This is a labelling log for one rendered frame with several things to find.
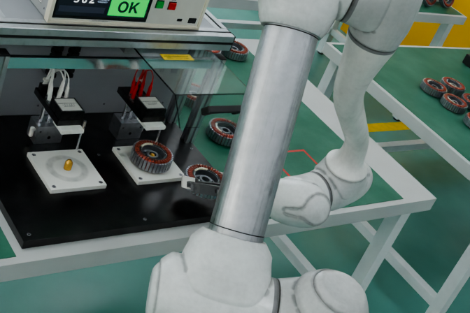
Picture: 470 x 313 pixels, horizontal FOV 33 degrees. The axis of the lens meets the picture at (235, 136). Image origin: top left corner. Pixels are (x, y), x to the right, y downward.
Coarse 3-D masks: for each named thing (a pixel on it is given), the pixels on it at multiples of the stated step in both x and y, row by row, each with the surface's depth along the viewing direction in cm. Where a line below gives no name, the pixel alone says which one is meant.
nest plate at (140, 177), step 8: (120, 152) 213; (128, 152) 214; (120, 160) 211; (128, 160) 211; (128, 168) 208; (136, 168) 209; (176, 168) 216; (136, 176) 206; (144, 176) 207; (152, 176) 209; (160, 176) 210; (168, 176) 211; (176, 176) 213
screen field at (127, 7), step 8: (112, 0) 191; (120, 0) 193; (128, 0) 194; (136, 0) 195; (144, 0) 197; (112, 8) 193; (120, 8) 194; (128, 8) 196; (136, 8) 197; (144, 8) 198; (128, 16) 197; (136, 16) 198
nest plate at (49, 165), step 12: (36, 156) 198; (48, 156) 200; (60, 156) 202; (72, 156) 203; (84, 156) 205; (36, 168) 195; (48, 168) 196; (60, 168) 197; (72, 168) 199; (84, 168) 201; (48, 180) 192; (60, 180) 194; (72, 180) 195; (84, 180) 197; (96, 180) 199; (60, 192) 191
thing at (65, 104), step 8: (56, 88) 206; (40, 96) 200; (56, 96) 202; (48, 104) 198; (56, 104) 195; (64, 104) 196; (72, 104) 197; (48, 112) 197; (56, 112) 195; (64, 112) 193; (72, 112) 195; (80, 112) 196; (40, 120) 203; (48, 120) 205; (56, 120) 194; (64, 120) 195; (72, 120) 196; (80, 120) 197; (64, 128) 195; (72, 128) 196; (80, 128) 197
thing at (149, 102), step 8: (120, 88) 217; (128, 88) 219; (128, 96) 215; (136, 96) 212; (144, 96) 213; (152, 96) 215; (128, 104) 214; (136, 104) 212; (144, 104) 210; (152, 104) 211; (160, 104) 213; (136, 112) 211; (144, 112) 209; (152, 112) 210; (160, 112) 211; (144, 120) 210; (152, 120) 211; (160, 120) 213; (144, 128) 210; (152, 128) 210; (160, 128) 212
